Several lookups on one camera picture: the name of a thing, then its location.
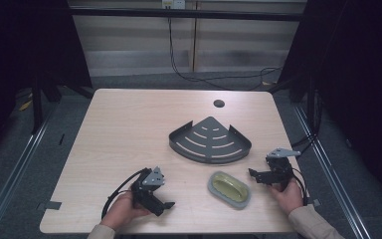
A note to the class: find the small black floor strip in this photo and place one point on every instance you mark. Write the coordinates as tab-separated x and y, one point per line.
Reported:
61	139

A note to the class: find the person's right hand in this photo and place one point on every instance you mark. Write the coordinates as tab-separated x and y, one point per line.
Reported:
290	197

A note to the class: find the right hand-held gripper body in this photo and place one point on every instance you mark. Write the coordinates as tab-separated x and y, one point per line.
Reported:
280	167

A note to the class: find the person's left hand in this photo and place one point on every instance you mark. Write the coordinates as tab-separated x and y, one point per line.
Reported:
121	210

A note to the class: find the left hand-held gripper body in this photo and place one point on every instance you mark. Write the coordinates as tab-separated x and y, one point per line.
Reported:
147	187

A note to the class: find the black horizontal frame bar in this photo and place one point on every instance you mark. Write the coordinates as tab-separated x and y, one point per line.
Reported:
185	14

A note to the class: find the aluminium floor rail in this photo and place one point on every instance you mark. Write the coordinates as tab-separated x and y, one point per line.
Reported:
11	176
333	172

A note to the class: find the black metal stand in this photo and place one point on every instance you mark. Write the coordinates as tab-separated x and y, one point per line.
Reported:
311	106
37	106

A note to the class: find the dark grey metal corner shelf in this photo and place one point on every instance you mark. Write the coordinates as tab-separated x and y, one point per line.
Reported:
210	142

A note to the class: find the white wall power socket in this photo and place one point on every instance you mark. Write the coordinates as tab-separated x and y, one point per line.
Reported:
174	4

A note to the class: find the grey and yellow soap dish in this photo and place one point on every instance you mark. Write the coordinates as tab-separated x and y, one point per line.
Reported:
229	190

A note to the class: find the grey tape piece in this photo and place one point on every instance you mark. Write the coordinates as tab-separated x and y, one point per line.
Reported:
49	205
315	202

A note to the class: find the black curtain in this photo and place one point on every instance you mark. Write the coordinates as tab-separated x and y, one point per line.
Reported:
361	83
23	43

